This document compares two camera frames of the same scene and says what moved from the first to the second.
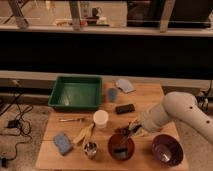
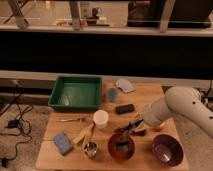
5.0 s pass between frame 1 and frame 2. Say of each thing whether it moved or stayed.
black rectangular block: stayed
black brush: moved
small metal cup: stayed
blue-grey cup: stayed
